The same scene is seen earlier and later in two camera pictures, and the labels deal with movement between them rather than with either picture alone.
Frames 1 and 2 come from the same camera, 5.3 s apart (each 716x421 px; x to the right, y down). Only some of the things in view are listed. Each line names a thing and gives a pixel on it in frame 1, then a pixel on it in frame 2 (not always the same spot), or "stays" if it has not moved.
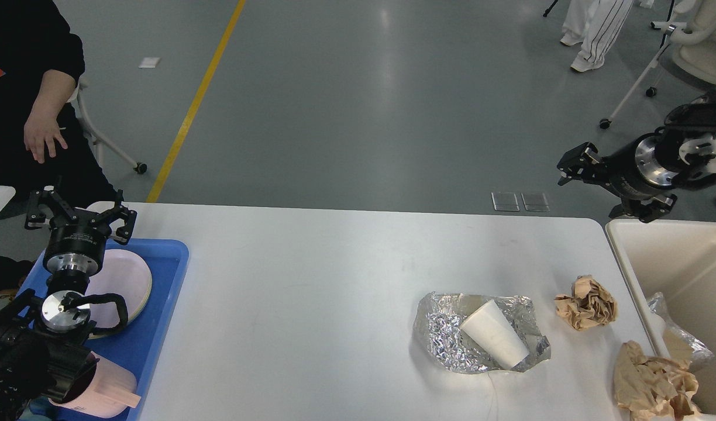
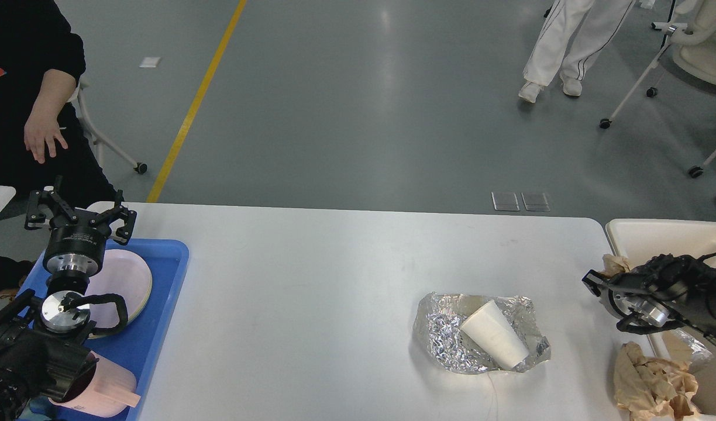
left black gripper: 76,240 stays
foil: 439,339 stays
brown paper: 589,306 to 614,265
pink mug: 110,392 stays
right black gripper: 632,170 to 631,294
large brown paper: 652,389 stays
